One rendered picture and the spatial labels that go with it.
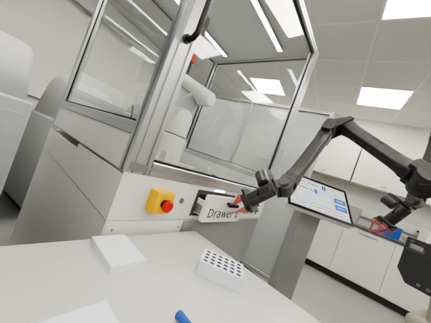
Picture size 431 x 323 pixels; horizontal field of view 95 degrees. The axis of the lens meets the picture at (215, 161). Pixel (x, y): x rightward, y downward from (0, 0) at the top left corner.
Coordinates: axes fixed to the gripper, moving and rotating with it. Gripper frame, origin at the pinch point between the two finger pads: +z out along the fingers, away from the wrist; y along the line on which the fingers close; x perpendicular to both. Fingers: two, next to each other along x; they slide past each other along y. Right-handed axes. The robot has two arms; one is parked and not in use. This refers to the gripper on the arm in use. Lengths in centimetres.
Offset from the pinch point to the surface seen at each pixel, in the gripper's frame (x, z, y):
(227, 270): 29.7, -7.6, -21.2
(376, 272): -303, -13, -94
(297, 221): -87, 0, -9
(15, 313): 69, 1, -16
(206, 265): 33.3, -4.2, -18.3
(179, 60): 45, -25, 35
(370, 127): -369, -133, 111
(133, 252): 47.4, 5.1, -10.2
